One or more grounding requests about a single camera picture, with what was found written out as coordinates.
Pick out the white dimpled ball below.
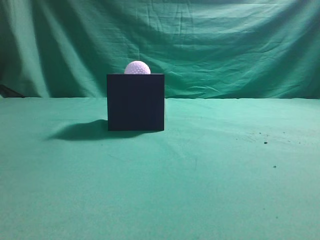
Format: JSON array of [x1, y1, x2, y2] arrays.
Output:
[[124, 60, 151, 75]]

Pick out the green table cloth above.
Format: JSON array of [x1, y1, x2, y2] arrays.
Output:
[[0, 98, 320, 240]]

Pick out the green backdrop curtain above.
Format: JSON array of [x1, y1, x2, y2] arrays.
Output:
[[0, 0, 320, 99]]

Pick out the black cube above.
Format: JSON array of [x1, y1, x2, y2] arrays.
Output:
[[106, 73, 165, 131]]

